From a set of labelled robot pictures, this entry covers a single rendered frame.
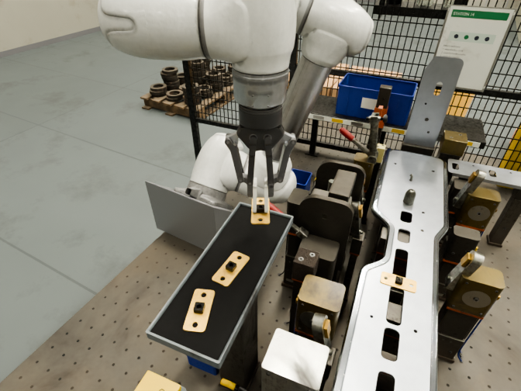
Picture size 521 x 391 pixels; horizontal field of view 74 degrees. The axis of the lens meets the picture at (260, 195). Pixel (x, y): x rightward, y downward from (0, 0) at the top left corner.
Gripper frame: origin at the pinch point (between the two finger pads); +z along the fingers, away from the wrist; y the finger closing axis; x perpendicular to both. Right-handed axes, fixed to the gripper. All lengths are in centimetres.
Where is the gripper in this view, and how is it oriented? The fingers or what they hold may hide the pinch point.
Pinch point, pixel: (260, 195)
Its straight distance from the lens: 70.7
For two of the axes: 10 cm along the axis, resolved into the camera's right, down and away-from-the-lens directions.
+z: 0.0, 7.8, 6.2
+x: 0.0, -6.2, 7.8
